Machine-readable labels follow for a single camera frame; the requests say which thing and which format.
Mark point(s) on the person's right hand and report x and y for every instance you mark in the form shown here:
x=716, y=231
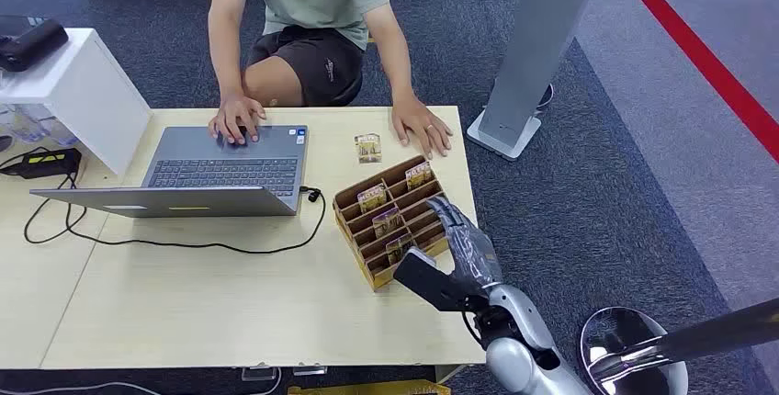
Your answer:
x=234, y=115

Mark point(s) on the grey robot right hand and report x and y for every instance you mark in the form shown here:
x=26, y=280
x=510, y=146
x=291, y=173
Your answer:
x=471, y=255

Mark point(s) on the person's left hand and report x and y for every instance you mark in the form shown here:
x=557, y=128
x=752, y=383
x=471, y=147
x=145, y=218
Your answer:
x=420, y=124

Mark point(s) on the person's right forearm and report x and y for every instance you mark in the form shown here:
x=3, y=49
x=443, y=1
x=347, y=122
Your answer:
x=226, y=57

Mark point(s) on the person's left forearm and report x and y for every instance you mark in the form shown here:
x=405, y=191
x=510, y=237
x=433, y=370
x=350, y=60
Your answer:
x=392, y=57

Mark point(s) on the brown cardboard card holder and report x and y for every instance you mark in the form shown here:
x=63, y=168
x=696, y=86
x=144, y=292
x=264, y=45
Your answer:
x=377, y=258

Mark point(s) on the grey open laptop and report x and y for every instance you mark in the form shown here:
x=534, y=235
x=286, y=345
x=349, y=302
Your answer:
x=225, y=167

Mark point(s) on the grey kiosk stand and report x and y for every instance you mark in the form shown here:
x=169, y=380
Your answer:
x=535, y=45

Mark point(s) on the white cabinet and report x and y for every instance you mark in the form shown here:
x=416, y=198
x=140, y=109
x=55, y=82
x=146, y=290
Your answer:
x=85, y=94

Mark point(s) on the chrome stanchion base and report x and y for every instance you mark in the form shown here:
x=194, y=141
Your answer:
x=615, y=331

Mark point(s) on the yellow flat object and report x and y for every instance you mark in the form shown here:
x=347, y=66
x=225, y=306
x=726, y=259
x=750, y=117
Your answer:
x=365, y=389

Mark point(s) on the black yellow power adapter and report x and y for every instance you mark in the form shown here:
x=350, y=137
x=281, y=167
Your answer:
x=48, y=162

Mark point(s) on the clear water bottles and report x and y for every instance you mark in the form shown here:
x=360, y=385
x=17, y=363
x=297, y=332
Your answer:
x=36, y=124

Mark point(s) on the clear table clamp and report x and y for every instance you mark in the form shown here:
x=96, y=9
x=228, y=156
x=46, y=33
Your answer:
x=309, y=371
x=258, y=373

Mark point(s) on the black device on cabinet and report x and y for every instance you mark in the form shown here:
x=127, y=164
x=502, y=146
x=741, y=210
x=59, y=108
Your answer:
x=30, y=45

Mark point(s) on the red floor tape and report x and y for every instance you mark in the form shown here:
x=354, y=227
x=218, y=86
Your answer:
x=700, y=54

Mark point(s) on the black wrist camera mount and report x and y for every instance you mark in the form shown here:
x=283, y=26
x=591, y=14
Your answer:
x=432, y=286

